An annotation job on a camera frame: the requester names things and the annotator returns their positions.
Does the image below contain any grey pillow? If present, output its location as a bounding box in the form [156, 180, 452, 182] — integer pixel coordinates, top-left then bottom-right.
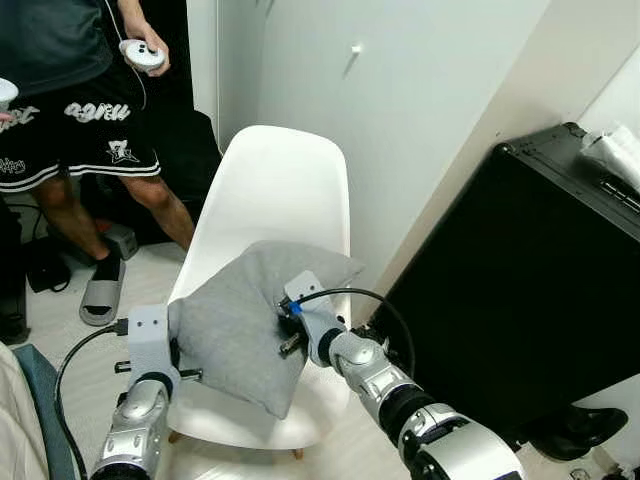
[167, 240, 366, 420]

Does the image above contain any white plastic chair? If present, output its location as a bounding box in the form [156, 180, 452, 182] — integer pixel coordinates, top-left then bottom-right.
[165, 125, 353, 462]

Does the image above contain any person's left hand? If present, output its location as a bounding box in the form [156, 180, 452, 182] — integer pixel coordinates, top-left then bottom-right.
[117, 5, 172, 77]

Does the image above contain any grey slide sandal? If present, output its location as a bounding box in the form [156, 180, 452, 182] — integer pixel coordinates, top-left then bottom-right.
[79, 256, 128, 327]

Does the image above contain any small grey box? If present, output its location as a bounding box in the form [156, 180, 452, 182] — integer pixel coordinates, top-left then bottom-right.
[103, 224, 142, 263]

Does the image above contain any dark teal bed base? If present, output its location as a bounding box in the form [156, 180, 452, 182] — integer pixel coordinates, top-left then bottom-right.
[8, 343, 81, 480]

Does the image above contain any black floor bag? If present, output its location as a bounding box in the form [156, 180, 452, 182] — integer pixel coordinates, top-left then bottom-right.
[22, 235, 73, 294]

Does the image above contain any bed with beige sheet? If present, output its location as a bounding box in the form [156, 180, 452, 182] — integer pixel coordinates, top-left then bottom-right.
[0, 340, 49, 480]

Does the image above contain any large black case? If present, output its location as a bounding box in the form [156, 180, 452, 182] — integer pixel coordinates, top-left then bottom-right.
[373, 122, 640, 446]

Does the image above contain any black shoe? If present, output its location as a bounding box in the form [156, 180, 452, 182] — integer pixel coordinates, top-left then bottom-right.
[525, 405, 630, 462]

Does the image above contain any white plastic bag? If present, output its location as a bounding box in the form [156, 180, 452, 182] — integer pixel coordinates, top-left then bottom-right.
[580, 123, 640, 193]

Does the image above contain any person in black shorts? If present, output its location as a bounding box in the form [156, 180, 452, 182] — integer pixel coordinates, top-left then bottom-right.
[0, 0, 197, 301]

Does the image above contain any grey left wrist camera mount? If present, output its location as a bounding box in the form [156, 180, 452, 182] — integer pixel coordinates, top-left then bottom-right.
[126, 304, 174, 377]

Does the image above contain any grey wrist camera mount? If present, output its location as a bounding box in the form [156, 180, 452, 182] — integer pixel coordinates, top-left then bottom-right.
[126, 304, 174, 377]
[283, 270, 343, 367]

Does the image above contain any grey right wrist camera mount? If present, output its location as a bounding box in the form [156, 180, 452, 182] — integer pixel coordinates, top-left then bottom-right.
[283, 270, 343, 367]

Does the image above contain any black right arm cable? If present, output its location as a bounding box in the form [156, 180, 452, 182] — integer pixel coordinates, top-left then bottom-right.
[290, 287, 417, 379]

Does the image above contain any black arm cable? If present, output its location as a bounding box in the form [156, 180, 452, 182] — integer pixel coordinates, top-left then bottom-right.
[53, 318, 131, 480]
[290, 287, 417, 379]

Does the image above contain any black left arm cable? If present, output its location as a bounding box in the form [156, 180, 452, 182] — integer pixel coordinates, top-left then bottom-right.
[53, 318, 131, 480]

